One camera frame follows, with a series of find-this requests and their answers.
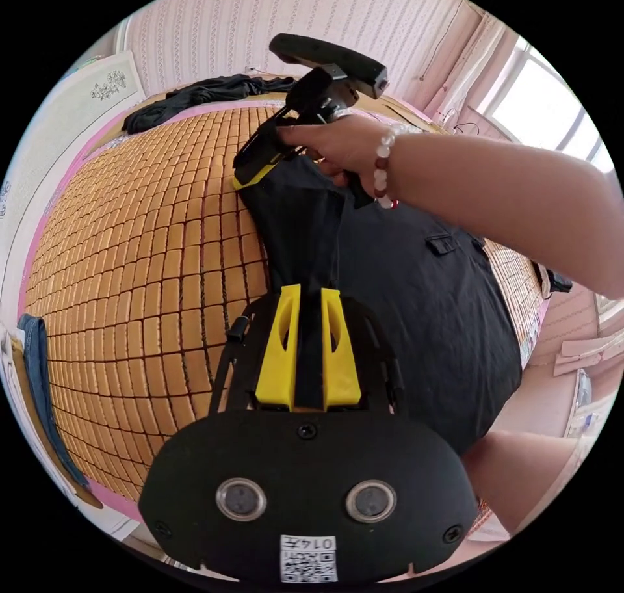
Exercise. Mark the pile of clothes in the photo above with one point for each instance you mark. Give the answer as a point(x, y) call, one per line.
point(195, 96)

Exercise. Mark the person's right forearm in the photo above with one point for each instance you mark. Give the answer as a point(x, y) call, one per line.
point(487, 188)

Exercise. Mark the blue jeans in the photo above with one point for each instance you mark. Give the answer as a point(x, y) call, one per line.
point(39, 373)

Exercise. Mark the window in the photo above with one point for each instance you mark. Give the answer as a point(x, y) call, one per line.
point(546, 100)

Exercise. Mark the bed with woven mat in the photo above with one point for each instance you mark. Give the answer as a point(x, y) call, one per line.
point(146, 261)

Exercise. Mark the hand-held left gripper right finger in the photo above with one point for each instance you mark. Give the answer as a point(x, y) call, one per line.
point(339, 368)

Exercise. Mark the black short sleeve shirt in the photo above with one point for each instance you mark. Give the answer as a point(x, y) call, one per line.
point(414, 300)

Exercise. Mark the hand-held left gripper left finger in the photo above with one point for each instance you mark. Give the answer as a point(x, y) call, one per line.
point(280, 359)

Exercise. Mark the person's right hand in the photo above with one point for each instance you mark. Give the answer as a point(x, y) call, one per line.
point(348, 144)

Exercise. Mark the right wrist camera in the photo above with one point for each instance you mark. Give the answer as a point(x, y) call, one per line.
point(322, 54)

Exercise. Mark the person's left forearm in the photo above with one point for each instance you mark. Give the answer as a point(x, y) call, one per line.
point(526, 476)

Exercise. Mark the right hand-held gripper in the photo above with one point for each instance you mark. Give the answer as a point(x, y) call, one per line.
point(312, 98)

